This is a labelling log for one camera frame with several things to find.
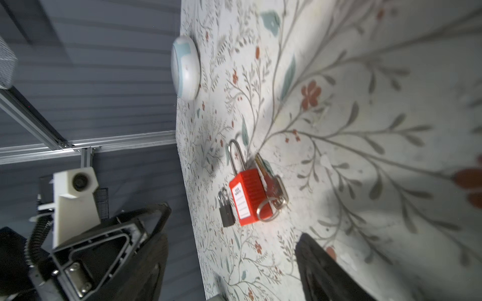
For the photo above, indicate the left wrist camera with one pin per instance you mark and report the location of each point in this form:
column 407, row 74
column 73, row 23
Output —
column 73, row 206

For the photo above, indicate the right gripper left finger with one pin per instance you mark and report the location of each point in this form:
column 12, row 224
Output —
column 141, row 277

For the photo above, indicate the small black padlock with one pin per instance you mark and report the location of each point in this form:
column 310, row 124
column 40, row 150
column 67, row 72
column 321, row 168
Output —
column 225, row 209

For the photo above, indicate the keys on ring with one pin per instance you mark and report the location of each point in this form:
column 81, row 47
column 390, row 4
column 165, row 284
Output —
column 276, row 195

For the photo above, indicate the white wire basket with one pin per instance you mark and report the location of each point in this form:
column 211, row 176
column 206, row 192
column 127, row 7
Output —
column 8, row 62

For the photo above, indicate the red padlock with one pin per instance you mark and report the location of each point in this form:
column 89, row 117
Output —
column 248, row 193

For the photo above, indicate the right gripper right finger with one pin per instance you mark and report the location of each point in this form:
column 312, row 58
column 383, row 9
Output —
column 321, row 277

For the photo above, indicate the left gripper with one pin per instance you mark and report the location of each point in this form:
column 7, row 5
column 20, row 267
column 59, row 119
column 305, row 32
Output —
column 80, row 266

